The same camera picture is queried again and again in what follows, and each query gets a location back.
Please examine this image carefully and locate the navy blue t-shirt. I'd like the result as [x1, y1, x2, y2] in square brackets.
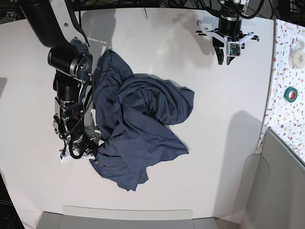
[70, 39, 196, 192]

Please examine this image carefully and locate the grey plastic bin right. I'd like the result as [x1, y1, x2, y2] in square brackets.
[231, 130, 305, 229]

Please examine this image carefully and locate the terrazzo patterned side table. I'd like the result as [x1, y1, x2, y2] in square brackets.
[257, 20, 305, 159]

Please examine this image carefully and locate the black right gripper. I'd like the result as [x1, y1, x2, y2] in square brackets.
[61, 130, 101, 160]

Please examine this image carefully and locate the green tape roll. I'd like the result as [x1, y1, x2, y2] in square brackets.
[284, 87, 298, 103]

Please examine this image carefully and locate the grey plastic bin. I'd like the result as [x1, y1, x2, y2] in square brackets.
[231, 130, 305, 229]
[37, 206, 218, 229]

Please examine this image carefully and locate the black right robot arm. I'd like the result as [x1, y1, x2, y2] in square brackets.
[19, 0, 101, 162]

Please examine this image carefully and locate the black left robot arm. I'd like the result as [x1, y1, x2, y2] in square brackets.
[213, 0, 253, 65]

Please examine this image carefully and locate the clear tape dispenser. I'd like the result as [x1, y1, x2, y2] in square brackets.
[289, 40, 305, 69]

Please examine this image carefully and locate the grey plastic bin front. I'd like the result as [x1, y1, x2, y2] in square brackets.
[37, 206, 218, 229]

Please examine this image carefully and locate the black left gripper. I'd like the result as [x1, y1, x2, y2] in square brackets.
[213, 15, 242, 65]

